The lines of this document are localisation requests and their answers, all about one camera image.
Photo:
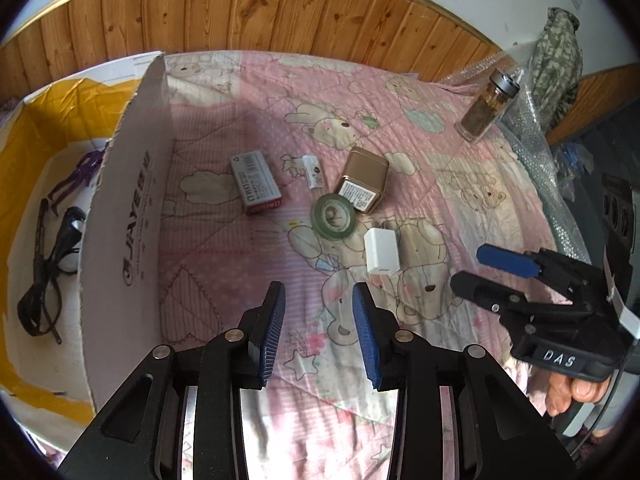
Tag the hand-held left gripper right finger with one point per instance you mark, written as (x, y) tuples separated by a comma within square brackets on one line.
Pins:
[(365, 340)]

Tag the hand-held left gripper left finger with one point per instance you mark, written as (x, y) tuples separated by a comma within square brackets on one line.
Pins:
[(272, 330)]

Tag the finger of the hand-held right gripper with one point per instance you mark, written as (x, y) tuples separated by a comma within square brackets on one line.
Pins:
[(480, 290), (505, 260)]

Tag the white charger adapter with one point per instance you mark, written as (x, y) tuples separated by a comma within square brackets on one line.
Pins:
[(382, 252)]

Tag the green tape roll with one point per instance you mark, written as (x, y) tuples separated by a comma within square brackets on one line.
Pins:
[(320, 220)]

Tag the small red and white box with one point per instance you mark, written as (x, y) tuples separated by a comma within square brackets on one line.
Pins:
[(252, 185)]

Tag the small white printed tube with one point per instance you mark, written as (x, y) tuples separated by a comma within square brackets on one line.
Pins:
[(312, 172)]

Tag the gold metal tin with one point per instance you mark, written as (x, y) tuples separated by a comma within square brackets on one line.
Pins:
[(365, 170)]

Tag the white cardboard box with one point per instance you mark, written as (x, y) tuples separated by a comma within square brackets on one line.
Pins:
[(135, 200)]

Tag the black glasses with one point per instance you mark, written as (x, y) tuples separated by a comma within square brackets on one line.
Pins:
[(76, 214)]

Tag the purple eyeglasses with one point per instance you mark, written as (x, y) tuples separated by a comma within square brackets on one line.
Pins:
[(87, 162)]

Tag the person's right hand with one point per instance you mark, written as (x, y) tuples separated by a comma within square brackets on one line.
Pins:
[(575, 391)]

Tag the pink bear printed blanket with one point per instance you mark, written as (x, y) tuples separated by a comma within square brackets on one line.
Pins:
[(450, 200)]

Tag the clear bubble wrap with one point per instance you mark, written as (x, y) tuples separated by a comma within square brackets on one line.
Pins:
[(530, 130)]

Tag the glass bottle with metal lid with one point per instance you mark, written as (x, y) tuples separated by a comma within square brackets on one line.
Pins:
[(482, 112)]

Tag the camouflage cloth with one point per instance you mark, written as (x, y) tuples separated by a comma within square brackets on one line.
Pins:
[(555, 60)]

